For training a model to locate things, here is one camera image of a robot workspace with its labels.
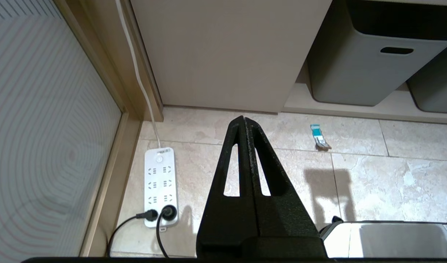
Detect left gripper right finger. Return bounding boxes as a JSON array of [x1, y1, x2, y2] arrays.
[[244, 118, 328, 258]]

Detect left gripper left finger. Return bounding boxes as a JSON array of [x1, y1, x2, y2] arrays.
[[196, 116, 261, 258]]

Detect white power strip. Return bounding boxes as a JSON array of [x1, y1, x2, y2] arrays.
[[144, 147, 179, 232]]

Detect blue and white wrapper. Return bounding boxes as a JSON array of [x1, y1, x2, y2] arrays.
[[310, 124, 332, 151]]

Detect beige cabinet panel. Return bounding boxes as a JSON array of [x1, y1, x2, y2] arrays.
[[130, 0, 333, 113]]

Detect frosted glass door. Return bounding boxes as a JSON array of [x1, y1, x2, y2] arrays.
[[0, 0, 142, 263]]

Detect black plug with cable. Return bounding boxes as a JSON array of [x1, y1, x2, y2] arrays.
[[156, 205, 177, 258], [107, 209, 159, 258]]

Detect white power cord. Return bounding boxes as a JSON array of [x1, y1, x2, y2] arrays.
[[115, 0, 162, 149]]

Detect grey trash bin with handle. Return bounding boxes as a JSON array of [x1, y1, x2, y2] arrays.
[[307, 0, 447, 107]]

